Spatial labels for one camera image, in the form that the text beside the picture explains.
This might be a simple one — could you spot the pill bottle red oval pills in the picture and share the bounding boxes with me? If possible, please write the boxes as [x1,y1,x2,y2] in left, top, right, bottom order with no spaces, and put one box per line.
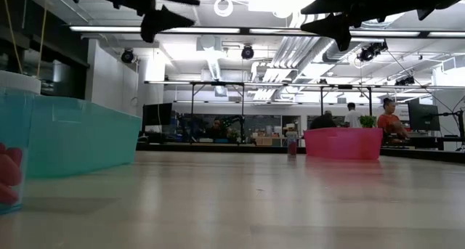
[0,70,42,216]

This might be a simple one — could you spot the black monitor on arm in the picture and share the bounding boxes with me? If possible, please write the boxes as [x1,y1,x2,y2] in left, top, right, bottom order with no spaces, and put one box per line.
[407,102,441,131]

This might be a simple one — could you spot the pink translucent plastic bin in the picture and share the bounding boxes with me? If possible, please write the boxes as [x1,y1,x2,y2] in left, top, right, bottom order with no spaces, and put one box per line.
[303,127,384,160]

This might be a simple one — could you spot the teal translucent plastic bin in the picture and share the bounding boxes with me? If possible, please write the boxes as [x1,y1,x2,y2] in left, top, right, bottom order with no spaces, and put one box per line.
[27,95,142,179]

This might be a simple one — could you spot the long rig light bar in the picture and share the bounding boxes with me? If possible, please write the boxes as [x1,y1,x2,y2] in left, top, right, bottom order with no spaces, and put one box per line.
[68,25,465,38]

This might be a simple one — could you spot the person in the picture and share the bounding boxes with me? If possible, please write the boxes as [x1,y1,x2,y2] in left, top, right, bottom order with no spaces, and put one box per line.
[206,118,229,141]
[309,110,338,130]
[376,97,411,141]
[344,102,363,128]

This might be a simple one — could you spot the black computer monitor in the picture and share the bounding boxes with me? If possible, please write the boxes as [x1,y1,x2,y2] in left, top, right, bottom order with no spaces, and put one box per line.
[142,102,173,126]

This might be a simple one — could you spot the green leafy plant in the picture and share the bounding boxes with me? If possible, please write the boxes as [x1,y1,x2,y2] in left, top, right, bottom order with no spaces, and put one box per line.
[359,115,378,128]

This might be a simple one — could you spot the small potted plant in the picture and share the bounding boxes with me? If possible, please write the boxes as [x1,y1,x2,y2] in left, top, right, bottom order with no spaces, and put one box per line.
[227,125,241,144]

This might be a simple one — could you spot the silver ceiling duct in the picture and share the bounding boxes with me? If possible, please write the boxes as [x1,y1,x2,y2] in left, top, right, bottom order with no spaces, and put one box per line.
[322,36,375,63]

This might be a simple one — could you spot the white cable ring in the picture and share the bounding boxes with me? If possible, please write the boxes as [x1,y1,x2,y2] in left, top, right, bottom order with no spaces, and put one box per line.
[213,0,235,18]

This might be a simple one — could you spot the black workstation frame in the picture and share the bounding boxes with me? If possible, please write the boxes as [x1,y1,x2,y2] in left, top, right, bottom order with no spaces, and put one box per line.
[319,84,373,118]
[190,81,246,144]

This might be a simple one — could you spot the black table edge frame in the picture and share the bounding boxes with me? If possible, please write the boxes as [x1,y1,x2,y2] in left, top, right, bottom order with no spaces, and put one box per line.
[136,142,465,165]

